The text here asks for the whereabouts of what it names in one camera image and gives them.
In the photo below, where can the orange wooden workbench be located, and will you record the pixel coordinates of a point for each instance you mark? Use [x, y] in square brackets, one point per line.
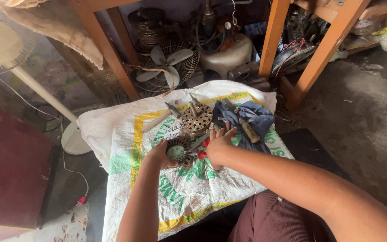
[272, 37]

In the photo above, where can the person's left fingers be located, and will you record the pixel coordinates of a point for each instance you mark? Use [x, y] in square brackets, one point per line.
[162, 144]

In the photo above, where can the blue carton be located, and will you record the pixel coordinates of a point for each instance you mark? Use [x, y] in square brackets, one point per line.
[255, 28]

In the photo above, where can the person's left hand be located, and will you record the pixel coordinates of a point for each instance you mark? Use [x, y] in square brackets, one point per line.
[156, 156]

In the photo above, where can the grey metal block tool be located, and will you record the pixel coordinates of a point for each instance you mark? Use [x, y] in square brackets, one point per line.
[244, 70]

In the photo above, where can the maroon cabinet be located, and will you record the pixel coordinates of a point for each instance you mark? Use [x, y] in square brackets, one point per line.
[12, 161]

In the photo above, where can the beige burlap cloth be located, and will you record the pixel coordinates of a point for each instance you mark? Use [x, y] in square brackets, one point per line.
[62, 30]

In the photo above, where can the small dark motor stator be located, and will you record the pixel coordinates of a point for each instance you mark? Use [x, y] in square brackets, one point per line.
[182, 143]

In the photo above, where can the white woven printed sack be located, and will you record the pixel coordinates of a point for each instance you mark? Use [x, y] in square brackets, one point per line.
[186, 195]

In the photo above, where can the round slotted metal stator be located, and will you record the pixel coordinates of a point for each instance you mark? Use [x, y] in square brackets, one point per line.
[197, 120]

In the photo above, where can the white round motor housing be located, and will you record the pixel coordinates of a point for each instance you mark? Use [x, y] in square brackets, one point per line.
[227, 55]

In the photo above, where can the heap of motor parts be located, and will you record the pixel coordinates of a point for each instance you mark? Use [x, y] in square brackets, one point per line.
[294, 53]

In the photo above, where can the dark blue cloth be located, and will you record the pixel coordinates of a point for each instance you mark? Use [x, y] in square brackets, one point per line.
[260, 121]

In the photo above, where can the person's right fingers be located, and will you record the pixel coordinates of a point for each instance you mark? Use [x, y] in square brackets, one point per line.
[227, 129]

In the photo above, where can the person's right hand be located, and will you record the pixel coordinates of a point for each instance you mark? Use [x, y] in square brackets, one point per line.
[217, 146]

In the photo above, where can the stack of dark stators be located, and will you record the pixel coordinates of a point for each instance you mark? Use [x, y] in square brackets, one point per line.
[148, 30]

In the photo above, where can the grey metal punch tool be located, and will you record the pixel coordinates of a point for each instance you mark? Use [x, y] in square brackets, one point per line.
[193, 107]

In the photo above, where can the person's maroon trousers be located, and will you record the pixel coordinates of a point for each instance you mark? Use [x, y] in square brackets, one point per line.
[270, 221]

